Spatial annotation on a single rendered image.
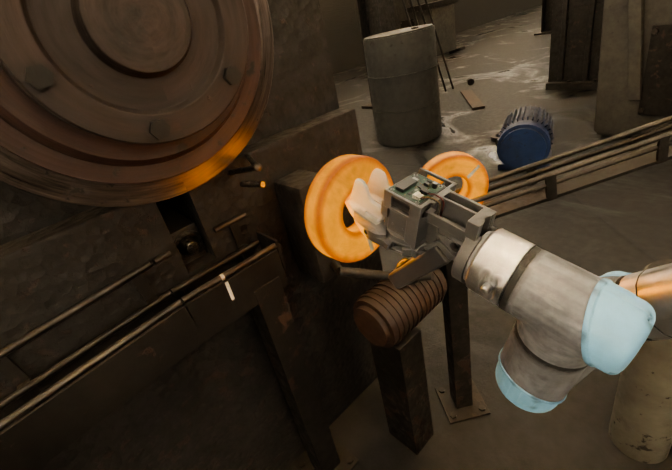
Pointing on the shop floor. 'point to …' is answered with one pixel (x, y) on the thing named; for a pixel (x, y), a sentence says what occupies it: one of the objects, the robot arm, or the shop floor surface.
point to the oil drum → (404, 85)
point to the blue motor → (525, 138)
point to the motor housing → (401, 352)
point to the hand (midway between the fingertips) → (350, 196)
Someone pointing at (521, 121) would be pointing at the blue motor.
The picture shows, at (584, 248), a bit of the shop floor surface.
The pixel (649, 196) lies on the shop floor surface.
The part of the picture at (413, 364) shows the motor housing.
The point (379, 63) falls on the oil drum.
